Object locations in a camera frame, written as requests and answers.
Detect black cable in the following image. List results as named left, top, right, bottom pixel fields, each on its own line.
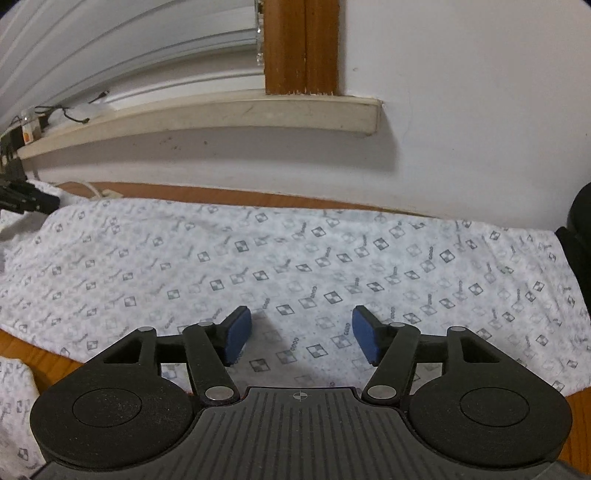
left=34, top=90, right=110, bottom=124

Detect grey window blind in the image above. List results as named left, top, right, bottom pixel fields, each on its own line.
left=0, top=0, right=266, bottom=134

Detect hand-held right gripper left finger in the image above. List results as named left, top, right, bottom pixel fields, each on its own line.
left=85, top=305, right=253, bottom=407

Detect black box with blue label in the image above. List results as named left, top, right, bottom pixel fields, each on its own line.
left=0, top=128, right=25, bottom=182

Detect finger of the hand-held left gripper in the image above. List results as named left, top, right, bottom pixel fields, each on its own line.
left=0, top=179, right=62, bottom=217

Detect wooden window frame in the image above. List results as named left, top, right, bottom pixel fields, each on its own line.
left=263, top=0, right=342, bottom=97

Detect white power strip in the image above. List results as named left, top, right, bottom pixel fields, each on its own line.
left=81, top=181, right=124, bottom=200

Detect bottle with orange label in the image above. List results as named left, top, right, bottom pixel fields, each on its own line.
left=18, top=117, right=42, bottom=141

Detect white patterned pants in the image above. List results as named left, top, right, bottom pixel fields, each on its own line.
left=0, top=180, right=580, bottom=476

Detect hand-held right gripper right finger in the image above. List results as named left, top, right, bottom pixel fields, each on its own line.
left=352, top=305, right=520, bottom=407

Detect large black garment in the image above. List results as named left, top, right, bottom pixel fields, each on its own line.
left=556, top=226, right=591, bottom=320

